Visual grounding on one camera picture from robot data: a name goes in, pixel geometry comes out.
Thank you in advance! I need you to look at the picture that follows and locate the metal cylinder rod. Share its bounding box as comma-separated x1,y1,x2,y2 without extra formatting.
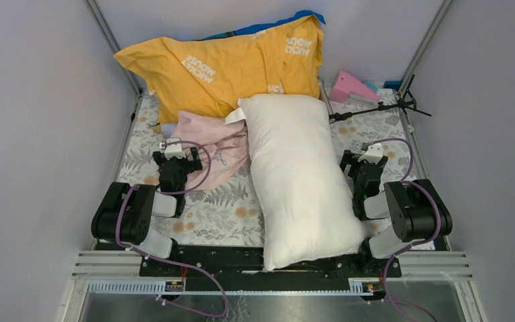
318,79,334,115

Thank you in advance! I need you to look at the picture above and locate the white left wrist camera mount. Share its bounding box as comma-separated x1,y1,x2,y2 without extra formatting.
160,138,186,160

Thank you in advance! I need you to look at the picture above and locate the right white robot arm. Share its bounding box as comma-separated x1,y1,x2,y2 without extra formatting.
340,150,453,276

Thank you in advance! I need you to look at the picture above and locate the white pillow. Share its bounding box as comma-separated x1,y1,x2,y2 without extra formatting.
227,94,365,271

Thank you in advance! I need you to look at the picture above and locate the blue Elsa pillowcase pink inside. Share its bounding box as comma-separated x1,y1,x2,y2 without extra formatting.
160,111,249,191

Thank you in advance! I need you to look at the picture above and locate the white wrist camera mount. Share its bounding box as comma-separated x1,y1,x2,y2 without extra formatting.
358,143,384,164
160,138,186,160

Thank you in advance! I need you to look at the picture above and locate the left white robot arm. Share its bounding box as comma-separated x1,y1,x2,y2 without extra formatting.
91,148,203,276

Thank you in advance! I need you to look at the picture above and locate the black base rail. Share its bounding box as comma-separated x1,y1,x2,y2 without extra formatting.
139,243,402,292

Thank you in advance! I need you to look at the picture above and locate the blue cloth behind pillow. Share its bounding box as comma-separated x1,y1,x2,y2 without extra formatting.
200,10,326,41

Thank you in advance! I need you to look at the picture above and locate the yellow Mickey Mouse pillow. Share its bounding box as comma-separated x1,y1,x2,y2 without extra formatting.
114,15,323,123

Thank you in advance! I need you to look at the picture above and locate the black tripod stand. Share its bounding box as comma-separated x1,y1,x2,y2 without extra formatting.
329,74,432,123

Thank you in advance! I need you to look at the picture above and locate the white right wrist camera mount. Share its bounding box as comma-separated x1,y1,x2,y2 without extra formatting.
358,143,384,164

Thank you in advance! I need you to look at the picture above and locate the pink wedge block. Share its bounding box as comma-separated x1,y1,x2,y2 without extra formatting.
329,70,380,105

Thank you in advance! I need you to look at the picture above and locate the floral patterned mat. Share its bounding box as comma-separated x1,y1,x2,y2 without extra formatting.
117,95,420,247

